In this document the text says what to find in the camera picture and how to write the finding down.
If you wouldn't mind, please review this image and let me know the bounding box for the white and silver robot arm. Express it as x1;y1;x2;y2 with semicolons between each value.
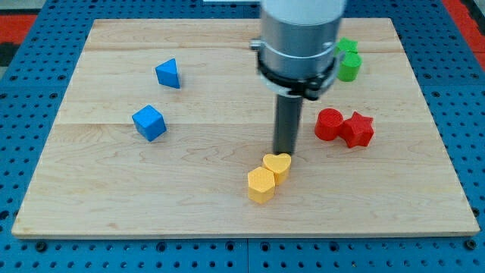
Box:
250;0;346;101

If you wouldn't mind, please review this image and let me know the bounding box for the yellow heart block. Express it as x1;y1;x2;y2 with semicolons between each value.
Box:
262;153;292;186

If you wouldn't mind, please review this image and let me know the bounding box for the yellow hexagon block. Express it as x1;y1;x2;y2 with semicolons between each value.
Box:
247;167;276;204

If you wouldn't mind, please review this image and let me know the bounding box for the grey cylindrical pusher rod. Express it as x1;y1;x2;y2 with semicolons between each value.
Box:
273;95;303;155

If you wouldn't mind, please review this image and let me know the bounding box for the light wooden board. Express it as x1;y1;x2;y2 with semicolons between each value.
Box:
12;18;480;240

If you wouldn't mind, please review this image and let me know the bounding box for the red cylinder block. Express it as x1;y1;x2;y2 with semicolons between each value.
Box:
314;108;343;141

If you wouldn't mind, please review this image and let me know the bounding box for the blue cube block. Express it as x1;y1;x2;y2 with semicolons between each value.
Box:
132;105;167;142

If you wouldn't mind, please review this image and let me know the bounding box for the blue triangular prism block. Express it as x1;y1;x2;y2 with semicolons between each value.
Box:
155;58;180;89

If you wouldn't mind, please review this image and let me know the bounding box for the red star block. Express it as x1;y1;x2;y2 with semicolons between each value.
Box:
339;111;374;148

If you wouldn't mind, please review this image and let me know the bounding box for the green cylinder block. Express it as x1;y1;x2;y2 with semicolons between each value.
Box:
337;52;362;82

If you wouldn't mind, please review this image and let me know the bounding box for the green star block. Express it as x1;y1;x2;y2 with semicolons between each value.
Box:
336;37;358;54

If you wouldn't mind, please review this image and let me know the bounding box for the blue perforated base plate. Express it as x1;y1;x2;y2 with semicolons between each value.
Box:
1;1;484;272

